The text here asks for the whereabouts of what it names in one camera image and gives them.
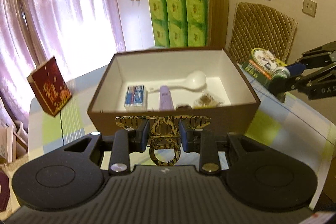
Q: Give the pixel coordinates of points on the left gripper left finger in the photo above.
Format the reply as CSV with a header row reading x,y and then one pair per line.
x,y
125,142

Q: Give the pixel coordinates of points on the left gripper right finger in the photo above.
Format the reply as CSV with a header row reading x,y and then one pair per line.
x,y
203,142

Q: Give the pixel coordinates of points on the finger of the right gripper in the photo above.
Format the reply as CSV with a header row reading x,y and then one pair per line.
x,y
288,84
315,56

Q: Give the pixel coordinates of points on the brown hair scrunchie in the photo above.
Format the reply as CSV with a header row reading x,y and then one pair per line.
x,y
184,107

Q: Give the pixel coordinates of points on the cotton swab bag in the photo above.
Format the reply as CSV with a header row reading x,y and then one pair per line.
x,y
208,100

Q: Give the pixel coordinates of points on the purple cream tube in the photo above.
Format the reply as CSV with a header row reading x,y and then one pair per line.
x,y
165,100

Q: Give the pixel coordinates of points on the plaid tablecloth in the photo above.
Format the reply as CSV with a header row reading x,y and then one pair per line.
x,y
292,127

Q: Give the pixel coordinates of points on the brown cardboard box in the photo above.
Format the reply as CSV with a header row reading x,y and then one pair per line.
x,y
153,67

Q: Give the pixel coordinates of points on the red gift box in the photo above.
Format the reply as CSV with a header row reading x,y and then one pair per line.
x,y
49,87

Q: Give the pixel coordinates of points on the green tissue pack bundle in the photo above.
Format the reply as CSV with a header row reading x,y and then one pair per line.
x,y
180,23

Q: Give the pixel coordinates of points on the purple curtain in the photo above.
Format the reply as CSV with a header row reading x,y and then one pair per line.
x,y
81,35

